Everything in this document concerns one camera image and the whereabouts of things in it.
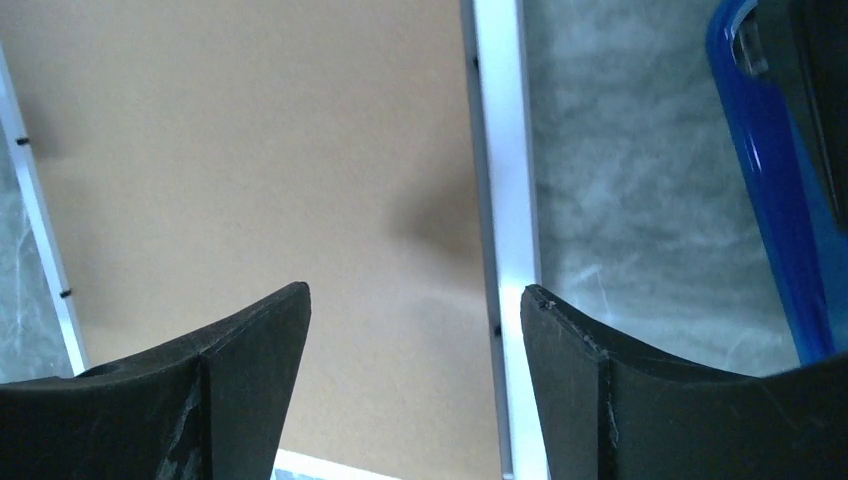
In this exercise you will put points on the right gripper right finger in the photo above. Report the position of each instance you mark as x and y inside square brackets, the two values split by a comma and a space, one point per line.
[614, 407]

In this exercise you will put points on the white picture frame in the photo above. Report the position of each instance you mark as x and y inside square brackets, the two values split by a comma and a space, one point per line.
[507, 166]

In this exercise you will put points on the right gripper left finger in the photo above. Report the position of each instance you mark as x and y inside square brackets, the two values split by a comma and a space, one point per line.
[210, 404]

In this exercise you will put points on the brown backing board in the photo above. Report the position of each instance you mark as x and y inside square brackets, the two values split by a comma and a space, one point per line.
[265, 166]

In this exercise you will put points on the blue stapler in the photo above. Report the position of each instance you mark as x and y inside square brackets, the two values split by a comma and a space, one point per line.
[780, 69]

